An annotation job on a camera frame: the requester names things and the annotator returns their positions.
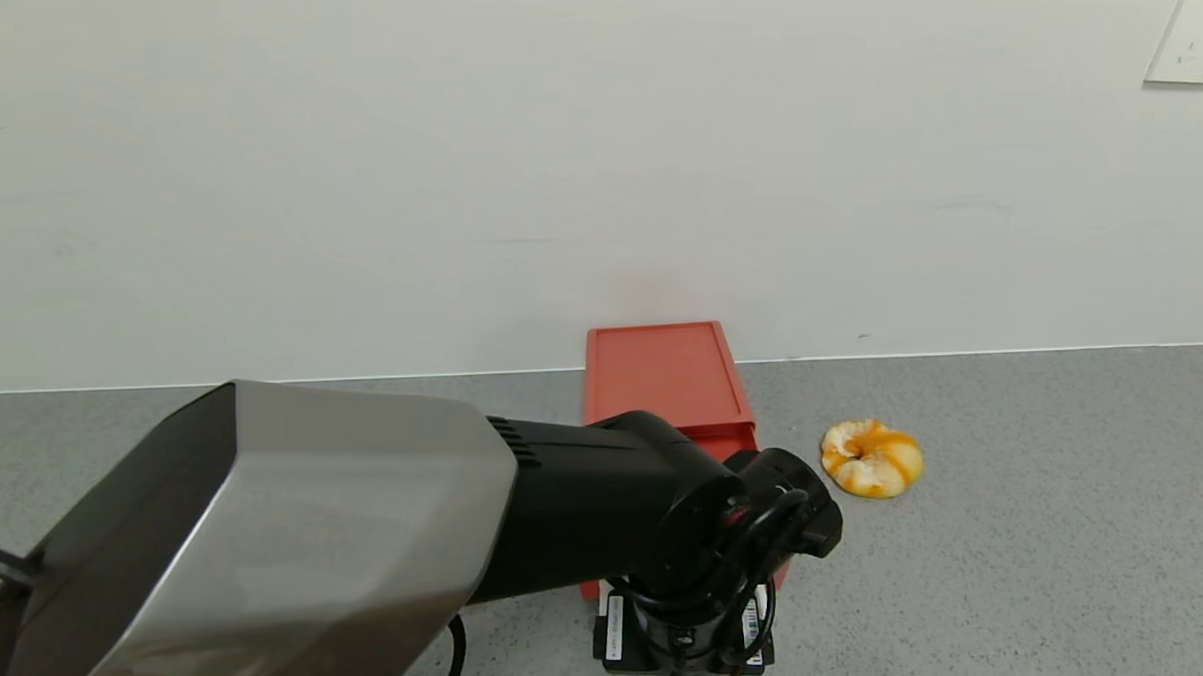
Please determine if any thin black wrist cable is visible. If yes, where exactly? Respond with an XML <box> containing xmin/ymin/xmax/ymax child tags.
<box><xmin>607</xmin><ymin>486</ymin><xmax>824</xmax><ymax>676</ymax></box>

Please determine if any orange glazed donut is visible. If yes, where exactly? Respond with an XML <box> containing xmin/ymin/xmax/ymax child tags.
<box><xmin>820</xmin><ymin>417</ymin><xmax>926</xmax><ymax>501</ymax></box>

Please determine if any red drawer case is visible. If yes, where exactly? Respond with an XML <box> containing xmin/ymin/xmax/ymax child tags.
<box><xmin>579</xmin><ymin>320</ymin><xmax>760</xmax><ymax>470</ymax></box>

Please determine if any white wall socket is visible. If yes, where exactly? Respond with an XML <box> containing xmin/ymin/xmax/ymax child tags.
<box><xmin>1140</xmin><ymin>0</ymin><xmax>1203</xmax><ymax>88</ymax></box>

